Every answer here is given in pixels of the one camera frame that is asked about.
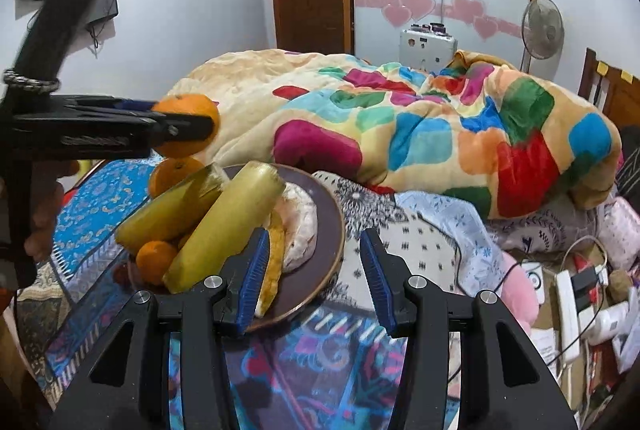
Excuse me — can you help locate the small black wall monitor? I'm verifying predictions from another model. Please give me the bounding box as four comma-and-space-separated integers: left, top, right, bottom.
85, 0, 120, 24

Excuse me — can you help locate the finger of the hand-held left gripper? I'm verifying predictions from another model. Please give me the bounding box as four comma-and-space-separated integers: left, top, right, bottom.
114, 97, 160, 113
147, 115, 217, 149

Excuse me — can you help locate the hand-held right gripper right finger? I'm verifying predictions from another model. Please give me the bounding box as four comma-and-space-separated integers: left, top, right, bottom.
359, 229, 581, 430

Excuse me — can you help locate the brown wooden headboard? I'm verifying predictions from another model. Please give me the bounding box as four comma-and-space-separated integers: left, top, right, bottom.
577, 48, 640, 131

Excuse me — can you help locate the white floral bedsheet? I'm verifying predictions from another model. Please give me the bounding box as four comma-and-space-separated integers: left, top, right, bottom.
320, 170, 501, 301

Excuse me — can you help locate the colourful patchwork blanket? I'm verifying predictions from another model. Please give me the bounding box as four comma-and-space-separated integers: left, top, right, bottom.
167, 49, 623, 221

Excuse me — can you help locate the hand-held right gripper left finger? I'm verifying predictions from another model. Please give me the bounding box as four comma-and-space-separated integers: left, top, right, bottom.
47, 226, 273, 430

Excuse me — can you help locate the white power strip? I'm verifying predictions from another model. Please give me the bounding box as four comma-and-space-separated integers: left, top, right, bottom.
555, 267, 608, 361

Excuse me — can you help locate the yellow corn cob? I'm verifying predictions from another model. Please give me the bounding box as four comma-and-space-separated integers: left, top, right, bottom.
162, 160, 287, 293
115, 163, 231, 256

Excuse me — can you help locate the pale pink pomelo piece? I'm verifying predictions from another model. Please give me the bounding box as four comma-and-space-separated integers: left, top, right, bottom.
277, 183, 319, 273

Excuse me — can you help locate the standing fan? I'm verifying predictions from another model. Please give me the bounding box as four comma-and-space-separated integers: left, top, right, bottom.
520, 0, 566, 71

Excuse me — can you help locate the person's left hand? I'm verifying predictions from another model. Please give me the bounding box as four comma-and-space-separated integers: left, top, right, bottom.
24, 159, 81, 265

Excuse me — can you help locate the dark purple plate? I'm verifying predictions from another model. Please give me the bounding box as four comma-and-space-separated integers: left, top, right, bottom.
125, 163, 346, 328

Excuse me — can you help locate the small white cabinet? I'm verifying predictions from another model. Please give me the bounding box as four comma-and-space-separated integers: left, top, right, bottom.
398, 23, 458, 71

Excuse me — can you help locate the pomelo piece with yellow rind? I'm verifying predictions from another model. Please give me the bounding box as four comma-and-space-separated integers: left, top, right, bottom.
254, 210, 287, 318

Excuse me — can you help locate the pink bag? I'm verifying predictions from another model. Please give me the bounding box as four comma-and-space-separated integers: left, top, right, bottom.
597, 195, 640, 271

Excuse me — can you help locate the large orange with sticker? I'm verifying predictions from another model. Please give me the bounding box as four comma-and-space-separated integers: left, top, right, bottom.
152, 94, 221, 159

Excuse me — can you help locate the pink plush toy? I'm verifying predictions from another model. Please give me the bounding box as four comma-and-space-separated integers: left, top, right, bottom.
500, 250, 541, 326

